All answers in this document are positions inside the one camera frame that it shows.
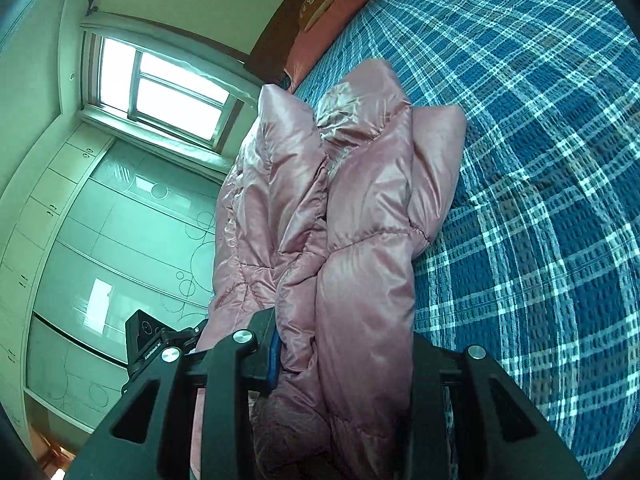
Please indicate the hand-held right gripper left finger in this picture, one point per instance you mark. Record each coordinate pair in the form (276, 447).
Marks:
(235, 385)

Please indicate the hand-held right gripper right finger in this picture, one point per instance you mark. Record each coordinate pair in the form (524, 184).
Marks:
(475, 400)

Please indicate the pink puffer jacket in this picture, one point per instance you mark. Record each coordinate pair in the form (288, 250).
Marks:
(360, 285)

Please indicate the white wardrobe with glass doors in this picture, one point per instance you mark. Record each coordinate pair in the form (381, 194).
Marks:
(100, 260)

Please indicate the blue plaid bed sheet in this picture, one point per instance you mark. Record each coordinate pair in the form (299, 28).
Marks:
(525, 160)

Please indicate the wooden framed window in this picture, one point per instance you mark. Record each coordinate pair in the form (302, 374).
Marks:
(165, 90)

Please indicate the dark wooden headboard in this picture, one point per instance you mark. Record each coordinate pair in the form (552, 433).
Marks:
(277, 35)

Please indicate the pink pillow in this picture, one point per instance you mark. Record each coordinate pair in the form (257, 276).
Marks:
(340, 20)

